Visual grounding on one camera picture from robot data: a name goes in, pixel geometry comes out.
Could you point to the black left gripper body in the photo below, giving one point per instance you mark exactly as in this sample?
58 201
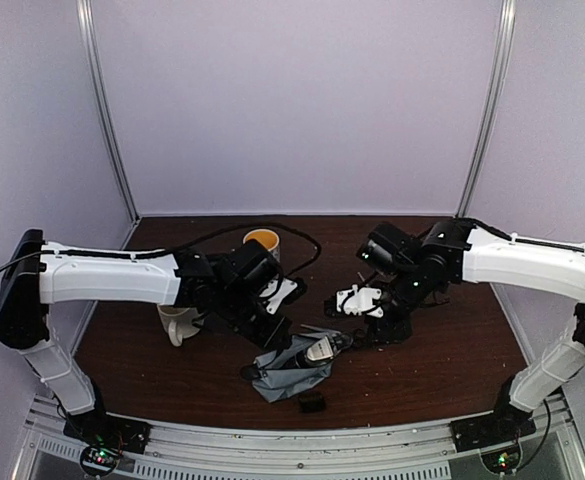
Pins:
270 333

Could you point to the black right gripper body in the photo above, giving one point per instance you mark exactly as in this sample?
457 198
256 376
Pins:
385 331

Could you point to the thinning scissors black handles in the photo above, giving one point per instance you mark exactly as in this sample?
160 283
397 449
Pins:
357 339

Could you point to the black hair clipper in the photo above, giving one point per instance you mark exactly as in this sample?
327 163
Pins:
323 351

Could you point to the grey zippered pouch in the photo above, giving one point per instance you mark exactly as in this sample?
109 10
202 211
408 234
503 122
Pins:
275 379

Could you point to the black clipper guard attachment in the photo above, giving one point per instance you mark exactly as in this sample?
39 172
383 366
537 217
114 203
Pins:
311 402

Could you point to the silver scissors black handles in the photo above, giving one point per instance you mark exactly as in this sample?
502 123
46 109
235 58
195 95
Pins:
365 280

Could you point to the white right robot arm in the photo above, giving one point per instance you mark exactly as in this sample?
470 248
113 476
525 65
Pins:
468 294

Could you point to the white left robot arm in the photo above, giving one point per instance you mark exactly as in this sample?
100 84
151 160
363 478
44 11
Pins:
48 290

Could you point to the plain white mug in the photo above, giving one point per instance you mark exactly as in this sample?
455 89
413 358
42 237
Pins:
179 323

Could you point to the white floral mug yellow inside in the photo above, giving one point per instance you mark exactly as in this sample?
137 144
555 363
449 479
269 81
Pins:
267 238

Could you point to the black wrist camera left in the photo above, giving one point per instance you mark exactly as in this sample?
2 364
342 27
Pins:
278 292

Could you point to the aluminium table front rail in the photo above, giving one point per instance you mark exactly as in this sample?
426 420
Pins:
424 450

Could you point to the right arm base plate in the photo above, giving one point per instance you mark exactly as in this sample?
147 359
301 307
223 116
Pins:
498 443

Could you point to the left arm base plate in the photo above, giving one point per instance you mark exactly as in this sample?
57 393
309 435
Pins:
107 439

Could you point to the aluminium corner post right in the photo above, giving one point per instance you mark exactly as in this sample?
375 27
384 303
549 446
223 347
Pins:
501 58

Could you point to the aluminium corner post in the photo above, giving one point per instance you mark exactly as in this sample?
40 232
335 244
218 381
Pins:
501 58
89 38

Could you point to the aluminium corner post left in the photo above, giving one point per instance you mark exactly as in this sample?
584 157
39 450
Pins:
89 38

